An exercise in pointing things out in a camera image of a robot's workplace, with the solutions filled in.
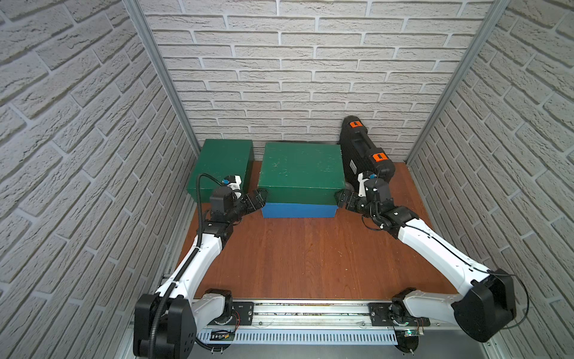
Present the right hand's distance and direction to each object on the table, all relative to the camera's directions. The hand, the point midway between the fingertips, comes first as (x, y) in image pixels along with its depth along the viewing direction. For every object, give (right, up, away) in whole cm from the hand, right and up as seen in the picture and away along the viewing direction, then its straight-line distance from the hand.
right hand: (346, 196), depth 82 cm
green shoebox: (-58, +18, +31) cm, 68 cm away
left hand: (-31, +2, -1) cm, 31 cm away
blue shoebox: (-18, -6, +6) cm, 20 cm away
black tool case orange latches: (+8, +17, +8) cm, 20 cm away
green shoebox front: (-16, +9, +2) cm, 18 cm away
